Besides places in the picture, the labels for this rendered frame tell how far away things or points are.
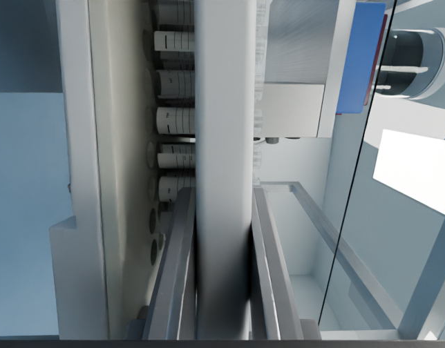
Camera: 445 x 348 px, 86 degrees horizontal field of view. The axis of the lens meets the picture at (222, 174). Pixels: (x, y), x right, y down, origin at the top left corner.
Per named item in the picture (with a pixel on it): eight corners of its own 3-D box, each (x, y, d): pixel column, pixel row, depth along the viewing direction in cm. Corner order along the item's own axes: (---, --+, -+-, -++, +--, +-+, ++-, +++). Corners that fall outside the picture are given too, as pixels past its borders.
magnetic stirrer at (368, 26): (327, 120, 51) (368, 120, 51) (348, 0, 43) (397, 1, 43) (297, 108, 69) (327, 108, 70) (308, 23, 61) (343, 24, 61)
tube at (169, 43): (111, 36, 12) (260, 41, 12) (112, 63, 12) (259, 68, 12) (99, 23, 11) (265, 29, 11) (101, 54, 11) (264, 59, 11)
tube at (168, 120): (115, 108, 12) (258, 110, 13) (116, 133, 13) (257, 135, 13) (103, 103, 11) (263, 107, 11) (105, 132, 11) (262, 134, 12)
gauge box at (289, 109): (220, 138, 49) (316, 138, 49) (220, 83, 45) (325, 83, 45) (219, 119, 69) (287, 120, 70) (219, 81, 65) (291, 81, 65)
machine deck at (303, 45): (311, 137, 49) (331, 137, 49) (351, -116, 35) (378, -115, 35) (260, 105, 106) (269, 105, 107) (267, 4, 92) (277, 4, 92)
